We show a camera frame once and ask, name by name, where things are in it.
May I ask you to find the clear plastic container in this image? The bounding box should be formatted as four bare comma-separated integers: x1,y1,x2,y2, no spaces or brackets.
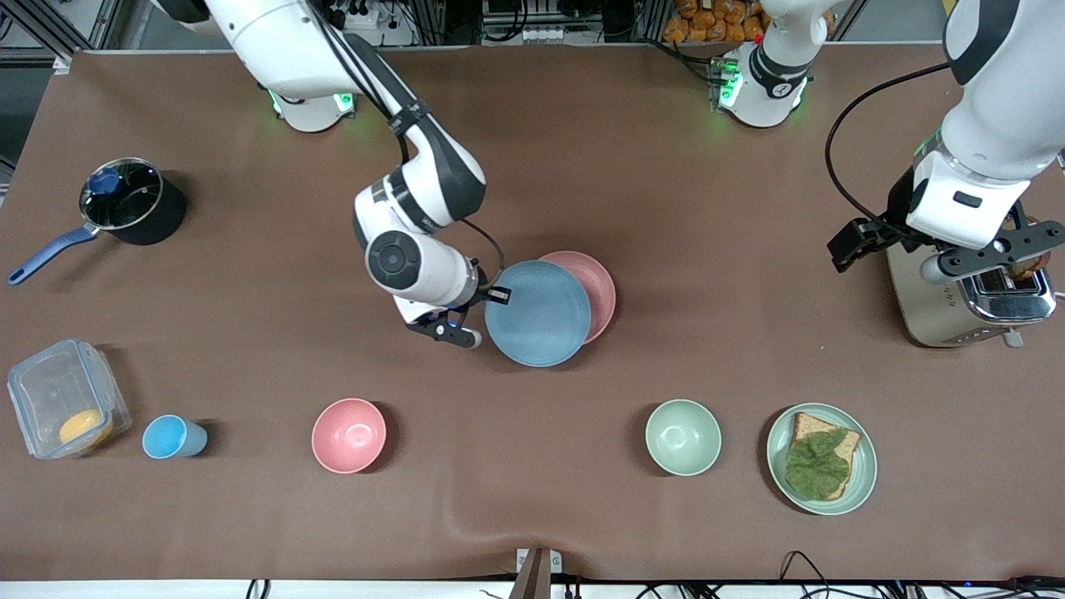
7,338,132,460

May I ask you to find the pink bowl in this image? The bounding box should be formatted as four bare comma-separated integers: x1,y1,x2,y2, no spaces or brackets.
311,398,388,475

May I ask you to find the brown toast slice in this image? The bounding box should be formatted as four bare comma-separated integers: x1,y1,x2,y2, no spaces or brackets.
1003,208,1053,281

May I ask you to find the blue cup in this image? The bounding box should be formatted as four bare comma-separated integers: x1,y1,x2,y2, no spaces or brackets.
141,414,209,460

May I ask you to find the glass lid with blue knob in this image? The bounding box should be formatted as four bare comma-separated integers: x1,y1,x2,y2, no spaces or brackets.
79,156,164,232

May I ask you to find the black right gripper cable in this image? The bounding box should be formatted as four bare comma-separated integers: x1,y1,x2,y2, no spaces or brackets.
312,0,508,290

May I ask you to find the black pot with blue handle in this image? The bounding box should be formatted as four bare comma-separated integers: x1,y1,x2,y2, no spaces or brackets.
7,156,187,286

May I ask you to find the brown table cover cloth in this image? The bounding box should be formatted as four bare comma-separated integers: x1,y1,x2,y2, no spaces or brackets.
0,42,1065,583

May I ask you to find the green bowl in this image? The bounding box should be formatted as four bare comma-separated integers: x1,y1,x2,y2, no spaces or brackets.
645,399,722,478

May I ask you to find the blue plate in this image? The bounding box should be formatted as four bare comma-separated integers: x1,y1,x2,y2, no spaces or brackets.
484,260,592,369

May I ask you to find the pink plate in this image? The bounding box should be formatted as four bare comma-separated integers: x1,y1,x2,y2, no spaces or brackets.
538,250,618,345

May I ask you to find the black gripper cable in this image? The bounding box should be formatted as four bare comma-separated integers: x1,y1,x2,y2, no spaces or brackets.
312,0,508,290
824,62,954,225

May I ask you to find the orange round food piece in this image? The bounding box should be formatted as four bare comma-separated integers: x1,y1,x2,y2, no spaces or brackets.
58,408,114,450

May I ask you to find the orange snack pile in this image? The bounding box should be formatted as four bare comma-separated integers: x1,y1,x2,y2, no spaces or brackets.
663,0,768,44

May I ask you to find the green lettuce leaf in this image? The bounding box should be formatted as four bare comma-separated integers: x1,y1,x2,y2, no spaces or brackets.
785,428,851,502

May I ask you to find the bread slice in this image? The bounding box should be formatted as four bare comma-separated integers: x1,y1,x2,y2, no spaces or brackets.
786,412,862,501

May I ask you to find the white power strip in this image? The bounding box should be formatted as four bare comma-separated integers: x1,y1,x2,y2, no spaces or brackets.
329,0,385,31

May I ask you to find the beige and chrome toaster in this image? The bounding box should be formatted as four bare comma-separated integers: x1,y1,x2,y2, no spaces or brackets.
885,237,1058,349

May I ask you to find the looped black floor cable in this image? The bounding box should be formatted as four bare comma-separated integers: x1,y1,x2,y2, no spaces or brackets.
778,549,835,599

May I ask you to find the green plate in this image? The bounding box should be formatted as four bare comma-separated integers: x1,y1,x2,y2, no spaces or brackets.
766,403,879,517

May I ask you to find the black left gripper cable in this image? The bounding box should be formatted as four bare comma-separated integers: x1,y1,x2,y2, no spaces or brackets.
824,62,954,225

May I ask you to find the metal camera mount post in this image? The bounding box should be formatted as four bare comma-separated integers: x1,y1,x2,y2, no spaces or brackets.
509,547,562,599

